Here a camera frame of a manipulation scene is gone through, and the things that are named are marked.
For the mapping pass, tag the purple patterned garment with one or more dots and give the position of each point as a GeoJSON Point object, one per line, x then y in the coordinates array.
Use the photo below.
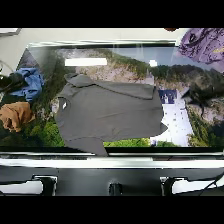
{"type": "Point", "coordinates": [205, 45]}

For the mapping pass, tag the brown garment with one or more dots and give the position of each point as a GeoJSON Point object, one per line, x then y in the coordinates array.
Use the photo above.
{"type": "Point", "coordinates": [15, 115]}

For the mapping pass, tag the blue garment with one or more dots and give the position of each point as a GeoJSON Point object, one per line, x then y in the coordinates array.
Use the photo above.
{"type": "Point", "coordinates": [31, 83]}

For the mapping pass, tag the silver frame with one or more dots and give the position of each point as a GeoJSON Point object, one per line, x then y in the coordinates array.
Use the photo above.
{"type": "Point", "coordinates": [100, 163]}

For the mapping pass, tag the grey T-shirt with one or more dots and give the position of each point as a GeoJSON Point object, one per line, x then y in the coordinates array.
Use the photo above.
{"type": "Point", "coordinates": [110, 113]}

